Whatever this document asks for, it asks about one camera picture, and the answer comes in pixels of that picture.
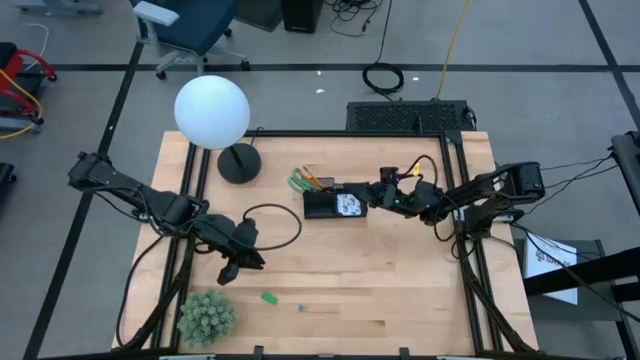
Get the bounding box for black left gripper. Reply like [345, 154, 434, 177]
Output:
[215, 227, 267, 287]

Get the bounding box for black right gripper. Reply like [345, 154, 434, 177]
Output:
[344, 182, 409, 212]

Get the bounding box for black mesh desk organizer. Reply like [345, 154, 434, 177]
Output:
[302, 177, 369, 220]

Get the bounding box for green handled scissors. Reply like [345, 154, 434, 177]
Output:
[287, 167, 316, 195]

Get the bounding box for blue office chair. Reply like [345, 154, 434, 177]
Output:
[130, 0, 253, 81]

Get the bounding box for green artificial plant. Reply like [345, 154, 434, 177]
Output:
[176, 288, 238, 350]

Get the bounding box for black perforated computer case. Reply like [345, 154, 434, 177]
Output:
[345, 99, 477, 134]

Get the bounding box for white globe desk lamp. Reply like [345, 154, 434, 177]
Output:
[173, 74, 263, 185]

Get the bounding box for black tower box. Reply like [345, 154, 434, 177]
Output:
[279, 0, 326, 35]

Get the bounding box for white printed paper sheet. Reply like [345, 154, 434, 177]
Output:
[521, 231, 580, 307]

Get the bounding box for black crossbeam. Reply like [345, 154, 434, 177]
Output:
[522, 246, 640, 304]

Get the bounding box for black equipment edge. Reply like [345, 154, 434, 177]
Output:
[608, 130, 640, 217]

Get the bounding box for red and black cart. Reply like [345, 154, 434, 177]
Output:
[0, 41, 58, 141]

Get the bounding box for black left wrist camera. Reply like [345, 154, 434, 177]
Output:
[234, 218, 260, 246]

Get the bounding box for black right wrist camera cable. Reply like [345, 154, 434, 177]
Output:
[397, 154, 440, 189]

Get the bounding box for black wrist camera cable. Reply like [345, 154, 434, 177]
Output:
[241, 202, 304, 252]
[397, 154, 440, 189]

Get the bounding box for black left wrist camera cable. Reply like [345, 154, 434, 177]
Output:
[241, 202, 304, 252]

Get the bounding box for black aluminium table frame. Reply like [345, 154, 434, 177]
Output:
[112, 128, 540, 360]

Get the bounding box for black left arm base cable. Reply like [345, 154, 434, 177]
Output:
[114, 232, 169, 349]

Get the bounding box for coiled black floor cable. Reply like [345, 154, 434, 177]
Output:
[361, 0, 405, 101]

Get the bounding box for yellow cable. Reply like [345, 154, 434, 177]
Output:
[435, 0, 472, 100]

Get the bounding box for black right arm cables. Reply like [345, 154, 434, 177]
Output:
[539, 155, 621, 194]

